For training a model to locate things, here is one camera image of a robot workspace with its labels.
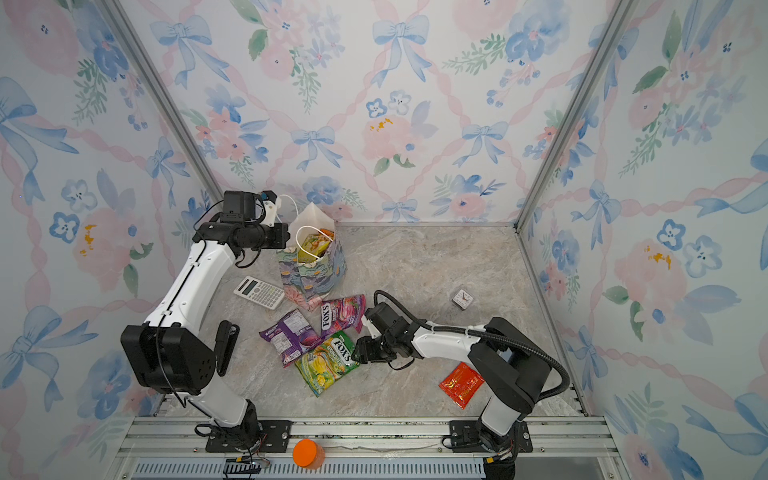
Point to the purple snack packet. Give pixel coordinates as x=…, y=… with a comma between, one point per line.
x=292, y=336

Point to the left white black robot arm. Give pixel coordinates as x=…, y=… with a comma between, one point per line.
x=165, y=351

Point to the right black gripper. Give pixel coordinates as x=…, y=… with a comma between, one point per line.
x=364, y=348

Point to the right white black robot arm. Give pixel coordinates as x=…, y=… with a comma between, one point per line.
x=514, y=368

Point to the aluminium frame rail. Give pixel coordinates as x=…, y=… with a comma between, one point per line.
x=372, y=448

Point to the floral paper gift bag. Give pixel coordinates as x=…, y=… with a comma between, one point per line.
x=307, y=284

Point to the orange Fox's candy bag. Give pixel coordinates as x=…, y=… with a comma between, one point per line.
x=327, y=235

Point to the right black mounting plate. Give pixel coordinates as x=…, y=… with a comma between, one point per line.
x=472, y=437

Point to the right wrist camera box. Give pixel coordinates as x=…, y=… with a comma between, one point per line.
x=382, y=320

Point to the yellow chips bag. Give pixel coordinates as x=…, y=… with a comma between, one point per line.
x=312, y=248

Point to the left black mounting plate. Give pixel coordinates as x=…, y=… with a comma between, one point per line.
x=270, y=436

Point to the magenta Fox's candy bag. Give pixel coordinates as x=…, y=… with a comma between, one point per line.
x=342, y=314

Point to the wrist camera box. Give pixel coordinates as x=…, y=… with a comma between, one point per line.
x=382, y=320
x=241, y=207

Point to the white calculator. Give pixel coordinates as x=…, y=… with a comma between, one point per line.
x=260, y=293

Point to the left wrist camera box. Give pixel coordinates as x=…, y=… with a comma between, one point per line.
x=241, y=207

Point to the black mounting plate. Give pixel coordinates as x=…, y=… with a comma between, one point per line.
x=270, y=436
x=472, y=437

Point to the red sauce packet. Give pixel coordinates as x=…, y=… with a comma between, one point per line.
x=462, y=384

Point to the orange round cap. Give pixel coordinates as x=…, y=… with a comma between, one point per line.
x=308, y=454

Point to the green Fox's candy bag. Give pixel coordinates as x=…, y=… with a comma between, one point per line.
x=327, y=363

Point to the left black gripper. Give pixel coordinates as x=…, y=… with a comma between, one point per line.
x=282, y=236

